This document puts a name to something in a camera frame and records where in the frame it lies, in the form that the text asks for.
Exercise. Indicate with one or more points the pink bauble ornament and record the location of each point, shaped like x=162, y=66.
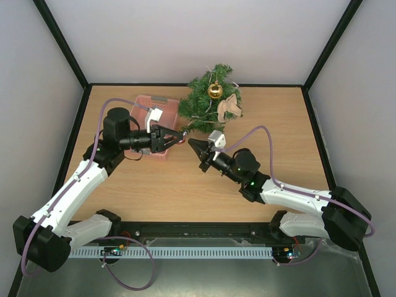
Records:
x=185, y=133

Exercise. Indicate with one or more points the light blue slotted cable duct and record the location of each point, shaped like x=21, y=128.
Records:
x=96, y=252

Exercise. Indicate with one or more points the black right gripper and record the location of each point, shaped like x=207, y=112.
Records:
x=209, y=156

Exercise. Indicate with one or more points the black front frame rail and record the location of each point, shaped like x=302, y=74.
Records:
x=252, y=232

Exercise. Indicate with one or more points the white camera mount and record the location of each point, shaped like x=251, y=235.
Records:
x=217, y=151
x=147, y=122

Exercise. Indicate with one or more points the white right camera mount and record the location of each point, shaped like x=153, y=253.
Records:
x=217, y=151

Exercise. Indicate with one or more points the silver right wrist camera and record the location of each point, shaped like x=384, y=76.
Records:
x=217, y=138

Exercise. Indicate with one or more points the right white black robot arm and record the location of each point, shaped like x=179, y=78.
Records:
x=336, y=215

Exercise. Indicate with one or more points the small green christmas tree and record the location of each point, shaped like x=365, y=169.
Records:
x=193, y=125

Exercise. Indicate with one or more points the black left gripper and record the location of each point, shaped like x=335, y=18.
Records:
x=158, y=142

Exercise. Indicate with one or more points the pink perforated plastic basket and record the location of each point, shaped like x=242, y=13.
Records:
x=168, y=119

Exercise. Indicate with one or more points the clear led string lights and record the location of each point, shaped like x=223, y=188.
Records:
x=200, y=106

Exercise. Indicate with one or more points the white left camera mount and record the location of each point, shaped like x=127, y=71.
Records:
x=147, y=122

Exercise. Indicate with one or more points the gold bauble ornament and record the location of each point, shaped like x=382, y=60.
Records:
x=215, y=90

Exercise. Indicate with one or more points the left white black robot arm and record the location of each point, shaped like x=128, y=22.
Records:
x=47, y=238

